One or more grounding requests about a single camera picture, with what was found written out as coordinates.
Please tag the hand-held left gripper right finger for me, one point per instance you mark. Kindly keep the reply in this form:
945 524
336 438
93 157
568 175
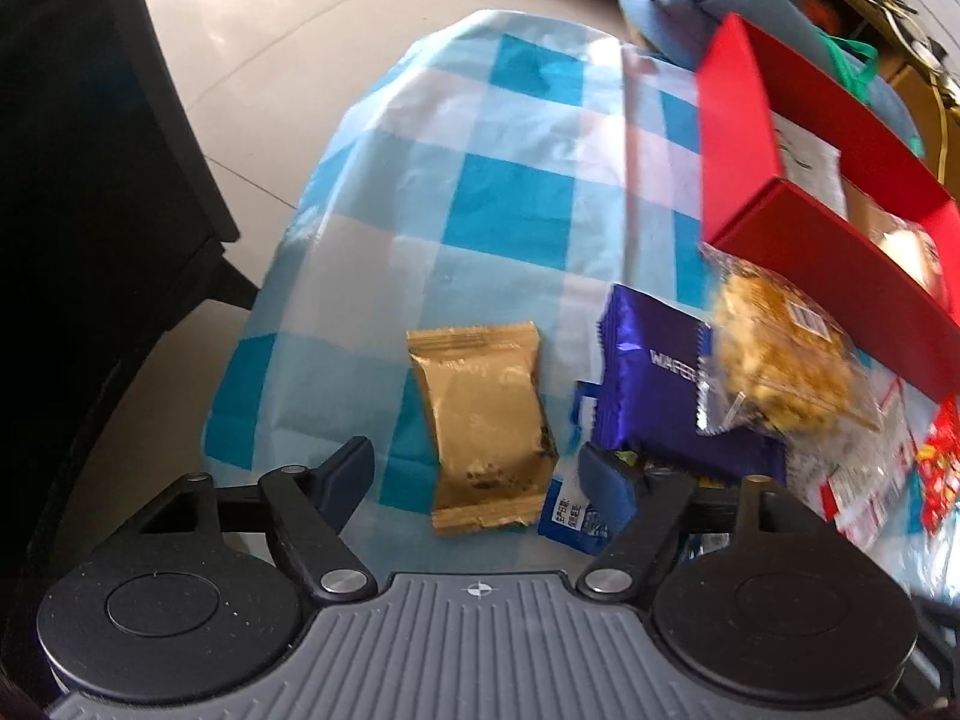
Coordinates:
602 481

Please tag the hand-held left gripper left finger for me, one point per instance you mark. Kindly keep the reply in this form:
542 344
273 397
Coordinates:
347 474

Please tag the gold snack packet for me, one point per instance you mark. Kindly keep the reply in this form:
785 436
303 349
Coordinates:
480 420

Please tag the red cardboard box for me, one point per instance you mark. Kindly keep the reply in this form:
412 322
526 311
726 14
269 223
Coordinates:
742 150

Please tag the small blue snack packet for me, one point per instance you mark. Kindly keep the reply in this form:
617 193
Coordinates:
562 519

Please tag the purple wafer packet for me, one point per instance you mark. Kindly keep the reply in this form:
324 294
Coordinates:
645 390

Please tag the clear packet of yellow crackers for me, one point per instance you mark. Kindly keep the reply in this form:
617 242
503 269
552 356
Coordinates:
780 360

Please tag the red and white snack packet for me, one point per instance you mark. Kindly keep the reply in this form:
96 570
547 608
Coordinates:
862 480

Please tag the blue checked tablecloth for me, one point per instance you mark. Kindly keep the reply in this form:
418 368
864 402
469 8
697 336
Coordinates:
487 202

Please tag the red printed snack packet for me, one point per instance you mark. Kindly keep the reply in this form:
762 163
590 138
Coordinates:
942 480

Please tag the black furniture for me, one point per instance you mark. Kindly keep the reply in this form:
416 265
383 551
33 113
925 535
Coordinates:
90 202

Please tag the pale round snack packet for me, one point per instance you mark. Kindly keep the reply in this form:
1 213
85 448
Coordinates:
900 247

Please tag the green bag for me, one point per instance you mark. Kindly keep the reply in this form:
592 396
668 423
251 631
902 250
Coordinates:
862 60

